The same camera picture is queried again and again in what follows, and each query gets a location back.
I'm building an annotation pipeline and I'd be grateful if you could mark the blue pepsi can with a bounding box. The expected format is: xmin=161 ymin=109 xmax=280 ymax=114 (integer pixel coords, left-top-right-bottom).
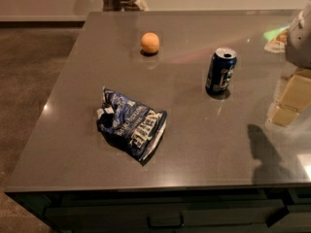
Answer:
xmin=205 ymin=48 xmax=237 ymax=94

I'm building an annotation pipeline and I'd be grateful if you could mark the dark cabinet drawer handle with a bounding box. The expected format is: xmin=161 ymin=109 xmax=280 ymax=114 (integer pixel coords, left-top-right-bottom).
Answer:
xmin=147 ymin=214 xmax=185 ymax=230

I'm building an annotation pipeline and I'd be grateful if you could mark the orange fruit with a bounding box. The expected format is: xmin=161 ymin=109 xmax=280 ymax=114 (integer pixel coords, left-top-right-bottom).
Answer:
xmin=141 ymin=33 xmax=159 ymax=53

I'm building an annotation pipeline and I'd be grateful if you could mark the dark cabinet base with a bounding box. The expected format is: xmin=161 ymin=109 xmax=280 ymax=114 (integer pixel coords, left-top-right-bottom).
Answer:
xmin=8 ymin=188 xmax=311 ymax=233

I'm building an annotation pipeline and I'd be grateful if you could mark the blue chip bag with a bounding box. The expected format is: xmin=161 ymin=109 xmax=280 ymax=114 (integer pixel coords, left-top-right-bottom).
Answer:
xmin=96 ymin=87 xmax=167 ymax=162

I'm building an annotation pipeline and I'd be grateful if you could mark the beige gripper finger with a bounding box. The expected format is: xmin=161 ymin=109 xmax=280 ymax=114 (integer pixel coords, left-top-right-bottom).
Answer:
xmin=269 ymin=68 xmax=311 ymax=127

